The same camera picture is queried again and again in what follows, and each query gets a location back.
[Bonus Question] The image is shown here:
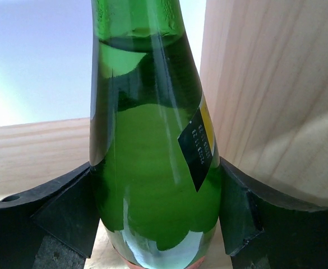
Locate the wooden three-tier shelf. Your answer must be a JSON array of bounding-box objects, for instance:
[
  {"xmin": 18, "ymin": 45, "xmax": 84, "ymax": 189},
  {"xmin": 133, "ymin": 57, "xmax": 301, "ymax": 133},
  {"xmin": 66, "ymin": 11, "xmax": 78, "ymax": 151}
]
[{"xmin": 0, "ymin": 0, "xmax": 328, "ymax": 269}]

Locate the green glass bottle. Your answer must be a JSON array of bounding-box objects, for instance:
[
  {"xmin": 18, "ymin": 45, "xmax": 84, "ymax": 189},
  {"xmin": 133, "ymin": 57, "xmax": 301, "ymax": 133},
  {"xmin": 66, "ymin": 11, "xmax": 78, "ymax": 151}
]
[{"xmin": 90, "ymin": 1, "xmax": 221, "ymax": 268}]

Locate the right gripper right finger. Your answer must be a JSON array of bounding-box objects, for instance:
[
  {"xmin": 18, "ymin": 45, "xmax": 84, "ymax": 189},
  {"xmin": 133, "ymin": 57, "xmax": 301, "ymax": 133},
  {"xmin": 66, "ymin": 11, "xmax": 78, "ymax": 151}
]
[{"xmin": 219, "ymin": 159, "xmax": 328, "ymax": 268}]

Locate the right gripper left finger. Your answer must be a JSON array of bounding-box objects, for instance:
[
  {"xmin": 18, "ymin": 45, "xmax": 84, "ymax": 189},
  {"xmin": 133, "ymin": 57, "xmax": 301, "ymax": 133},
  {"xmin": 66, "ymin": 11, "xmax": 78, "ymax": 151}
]
[{"xmin": 0, "ymin": 163, "xmax": 99, "ymax": 268}]

